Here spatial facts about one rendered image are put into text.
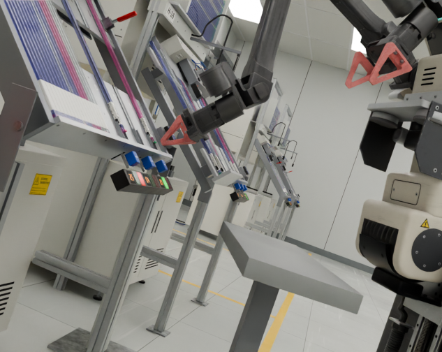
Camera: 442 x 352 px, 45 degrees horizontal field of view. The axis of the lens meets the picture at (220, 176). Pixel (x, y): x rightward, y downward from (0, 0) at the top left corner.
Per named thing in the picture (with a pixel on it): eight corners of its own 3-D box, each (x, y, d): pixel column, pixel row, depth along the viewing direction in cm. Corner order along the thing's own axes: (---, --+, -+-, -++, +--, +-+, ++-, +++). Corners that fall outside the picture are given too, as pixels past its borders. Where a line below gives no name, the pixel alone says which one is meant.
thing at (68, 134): (151, 169, 156) (172, 158, 155) (26, 140, 92) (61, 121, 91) (149, 165, 156) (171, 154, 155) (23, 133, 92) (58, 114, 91)
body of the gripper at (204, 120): (179, 110, 119) (209, 95, 118) (191, 118, 129) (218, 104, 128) (191, 136, 118) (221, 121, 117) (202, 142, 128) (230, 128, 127)
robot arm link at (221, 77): (272, 93, 123) (251, 102, 130) (249, 47, 121) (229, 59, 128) (235, 114, 117) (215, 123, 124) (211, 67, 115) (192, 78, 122)
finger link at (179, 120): (151, 128, 123) (187, 110, 121) (162, 133, 130) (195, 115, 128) (163, 155, 122) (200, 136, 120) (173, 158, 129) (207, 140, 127)
